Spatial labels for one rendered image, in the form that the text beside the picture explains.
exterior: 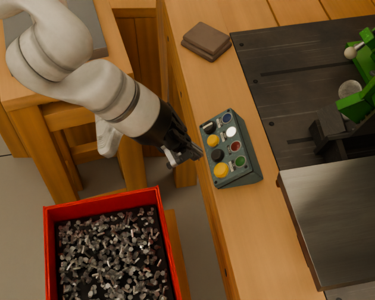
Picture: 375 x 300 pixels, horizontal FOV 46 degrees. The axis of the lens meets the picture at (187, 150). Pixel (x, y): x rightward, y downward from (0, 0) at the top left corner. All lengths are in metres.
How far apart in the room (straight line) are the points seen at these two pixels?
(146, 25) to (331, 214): 1.00
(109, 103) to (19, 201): 1.43
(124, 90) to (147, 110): 0.05
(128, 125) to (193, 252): 1.19
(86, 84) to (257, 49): 0.60
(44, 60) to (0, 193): 1.53
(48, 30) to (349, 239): 0.43
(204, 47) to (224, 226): 0.44
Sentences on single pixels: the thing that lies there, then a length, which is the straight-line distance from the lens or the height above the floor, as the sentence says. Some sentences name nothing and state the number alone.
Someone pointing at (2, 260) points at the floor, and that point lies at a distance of 1.89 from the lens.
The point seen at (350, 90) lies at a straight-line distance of 0.79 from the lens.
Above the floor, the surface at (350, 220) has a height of 1.13.
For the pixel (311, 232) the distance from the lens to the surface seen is 0.57.
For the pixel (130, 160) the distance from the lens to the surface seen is 1.40.
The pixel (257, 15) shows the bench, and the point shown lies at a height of 0.88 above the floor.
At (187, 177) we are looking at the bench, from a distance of 1.83.
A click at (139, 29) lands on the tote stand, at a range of 1.46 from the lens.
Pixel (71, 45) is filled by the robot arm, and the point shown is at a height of 1.29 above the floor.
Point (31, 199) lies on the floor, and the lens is 1.97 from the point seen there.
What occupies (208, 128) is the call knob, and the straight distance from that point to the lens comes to 0.88.
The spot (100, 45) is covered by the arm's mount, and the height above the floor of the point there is 0.88.
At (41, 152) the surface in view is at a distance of 1.30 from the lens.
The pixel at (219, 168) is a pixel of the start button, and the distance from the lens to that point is 0.83.
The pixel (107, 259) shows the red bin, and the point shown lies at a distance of 0.81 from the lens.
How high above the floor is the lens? 1.63
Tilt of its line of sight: 55 degrees down
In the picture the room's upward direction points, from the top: straight up
